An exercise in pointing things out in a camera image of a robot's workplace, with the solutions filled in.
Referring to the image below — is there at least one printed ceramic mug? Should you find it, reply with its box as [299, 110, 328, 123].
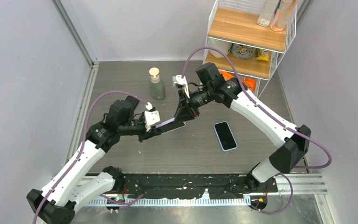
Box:
[231, 43, 256, 60]

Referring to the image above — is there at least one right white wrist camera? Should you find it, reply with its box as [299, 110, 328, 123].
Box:
[172, 75, 190, 98]

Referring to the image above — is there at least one purple cable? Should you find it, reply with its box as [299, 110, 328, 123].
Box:
[31, 90, 150, 224]
[181, 46, 333, 170]

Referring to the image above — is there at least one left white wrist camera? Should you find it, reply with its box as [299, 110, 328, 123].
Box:
[144, 102, 160, 132]

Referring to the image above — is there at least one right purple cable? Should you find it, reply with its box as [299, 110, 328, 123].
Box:
[181, 46, 333, 170]

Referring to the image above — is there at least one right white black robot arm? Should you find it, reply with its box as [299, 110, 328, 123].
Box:
[172, 63, 311, 192]

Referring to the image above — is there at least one yellow snack packet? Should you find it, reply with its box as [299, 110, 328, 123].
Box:
[256, 49, 270, 62]

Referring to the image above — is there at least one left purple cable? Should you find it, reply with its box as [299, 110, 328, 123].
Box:
[31, 90, 150, 224]

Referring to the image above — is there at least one orange razor box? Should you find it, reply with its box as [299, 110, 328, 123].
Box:
[240, 76, 257, 93]

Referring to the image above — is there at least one phone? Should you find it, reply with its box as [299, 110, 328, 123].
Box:
[155, 118, 186, 133]
[213, 121, 238, 152]

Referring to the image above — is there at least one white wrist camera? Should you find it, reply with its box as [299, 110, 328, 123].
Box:
[172, 75, 190, 98]
[144, 102, 160, 132]

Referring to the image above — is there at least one phone in light blue case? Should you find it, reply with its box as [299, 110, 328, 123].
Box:
[213, 121, 238, 152]

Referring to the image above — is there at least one orange yellow sponge box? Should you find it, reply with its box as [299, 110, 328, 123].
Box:
[219, 70, 236, 81]

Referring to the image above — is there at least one white wire wooden shelf rack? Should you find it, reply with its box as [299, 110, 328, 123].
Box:
[205, 0, 297, 96]

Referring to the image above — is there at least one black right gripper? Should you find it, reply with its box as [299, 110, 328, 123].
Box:
[173, 84, 213, 125]

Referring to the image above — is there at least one green soap pump bottle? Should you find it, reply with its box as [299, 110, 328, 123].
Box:
[149, 67, 166, 100]

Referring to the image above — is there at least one clear glass bottle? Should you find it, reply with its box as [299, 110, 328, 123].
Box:
[257, 0, 280, 27]

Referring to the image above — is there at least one pink tinted glass bottle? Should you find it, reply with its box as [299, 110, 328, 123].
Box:
[270, 0, 298, 32]

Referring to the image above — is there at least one aluminium frame rail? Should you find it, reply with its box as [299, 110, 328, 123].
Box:
[51, 0, 100, 67]

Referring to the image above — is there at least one white cup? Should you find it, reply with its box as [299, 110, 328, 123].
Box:
[208, 39, 232, 58]

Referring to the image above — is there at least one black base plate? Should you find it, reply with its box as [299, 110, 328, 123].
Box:
[117, 172, 278, 200]

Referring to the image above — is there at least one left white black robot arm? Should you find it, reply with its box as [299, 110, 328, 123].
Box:
[27, 96, 185, 224]

